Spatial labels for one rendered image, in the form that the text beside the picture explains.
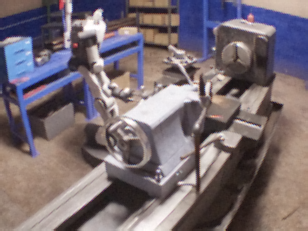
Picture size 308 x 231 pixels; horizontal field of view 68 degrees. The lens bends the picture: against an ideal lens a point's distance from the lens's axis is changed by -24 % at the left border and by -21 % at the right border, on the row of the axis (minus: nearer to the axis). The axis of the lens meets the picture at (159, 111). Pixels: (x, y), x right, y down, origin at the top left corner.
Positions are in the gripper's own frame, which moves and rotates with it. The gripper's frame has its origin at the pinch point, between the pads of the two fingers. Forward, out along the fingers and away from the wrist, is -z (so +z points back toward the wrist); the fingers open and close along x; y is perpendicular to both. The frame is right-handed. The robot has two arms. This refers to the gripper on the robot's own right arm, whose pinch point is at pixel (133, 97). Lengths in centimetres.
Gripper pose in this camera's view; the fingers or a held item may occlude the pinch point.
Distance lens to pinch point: 220.2
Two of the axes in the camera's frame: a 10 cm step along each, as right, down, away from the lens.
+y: 1.9, 6.9, 7.0
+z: -8.4, -2.5, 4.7
